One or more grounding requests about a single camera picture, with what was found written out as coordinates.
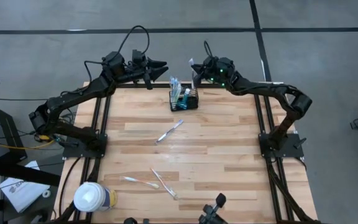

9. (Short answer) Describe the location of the right camera cable loop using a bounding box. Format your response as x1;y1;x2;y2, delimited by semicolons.
203;40;214;60

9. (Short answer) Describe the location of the camera cable loop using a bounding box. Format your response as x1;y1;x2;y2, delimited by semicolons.
203;40;214;60
116;25;150;63

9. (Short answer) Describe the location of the black stand base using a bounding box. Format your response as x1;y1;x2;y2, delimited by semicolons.
0;106;27;162

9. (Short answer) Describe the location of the pale yellow toothbrush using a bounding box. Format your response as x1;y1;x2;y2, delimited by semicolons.
119;175;160;190

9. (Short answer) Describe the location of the yellow cable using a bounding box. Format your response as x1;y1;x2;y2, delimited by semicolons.
0;139;55;151

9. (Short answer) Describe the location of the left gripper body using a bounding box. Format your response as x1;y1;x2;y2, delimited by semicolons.
116;67;154;91

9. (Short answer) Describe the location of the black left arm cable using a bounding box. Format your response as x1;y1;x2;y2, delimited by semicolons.
59;60;105;96

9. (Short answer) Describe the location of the black wire basket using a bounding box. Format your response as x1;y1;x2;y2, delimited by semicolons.
168;88;200;112

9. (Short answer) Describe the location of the orange toothbrush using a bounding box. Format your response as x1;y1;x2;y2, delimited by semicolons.
149;167;180;200

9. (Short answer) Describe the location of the teal toothbrush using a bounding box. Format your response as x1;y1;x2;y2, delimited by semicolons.
169;76;177;102

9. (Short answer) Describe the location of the left camera cable loop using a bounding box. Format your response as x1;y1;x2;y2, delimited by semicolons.
116;25;150;63

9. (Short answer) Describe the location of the black support beam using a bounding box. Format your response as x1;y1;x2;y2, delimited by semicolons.
0;155;62;187

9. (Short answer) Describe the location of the white toothbrush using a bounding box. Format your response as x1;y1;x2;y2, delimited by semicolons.
188;57;196;91
154;119;185;146

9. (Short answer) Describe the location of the Lysol wipes canister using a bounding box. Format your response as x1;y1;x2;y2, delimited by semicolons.
73;182;118;213

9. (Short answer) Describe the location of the green toothbrush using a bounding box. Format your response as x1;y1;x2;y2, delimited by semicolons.
174;79;182;103

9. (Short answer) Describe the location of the teal toothpaste tube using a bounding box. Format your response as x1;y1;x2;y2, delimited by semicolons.
178;88;191;110

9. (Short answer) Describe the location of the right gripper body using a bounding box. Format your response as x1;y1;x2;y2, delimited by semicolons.
202;57;236;88

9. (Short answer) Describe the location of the black jointed object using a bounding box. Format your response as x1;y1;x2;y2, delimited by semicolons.
197;192;228;224

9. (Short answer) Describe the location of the black cable bundle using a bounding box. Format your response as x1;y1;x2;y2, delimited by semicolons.
265;157;321;224
57;157;102;224

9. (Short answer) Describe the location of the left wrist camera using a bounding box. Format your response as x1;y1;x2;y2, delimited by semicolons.
131;49;148;68

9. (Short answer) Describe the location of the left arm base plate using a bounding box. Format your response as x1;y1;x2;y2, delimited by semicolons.
62;133;108;159

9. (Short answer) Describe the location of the white paper sheet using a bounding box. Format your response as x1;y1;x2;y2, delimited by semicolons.
0;160;51;214

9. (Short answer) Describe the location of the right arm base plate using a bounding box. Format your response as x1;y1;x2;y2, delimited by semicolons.
259;133;305;159

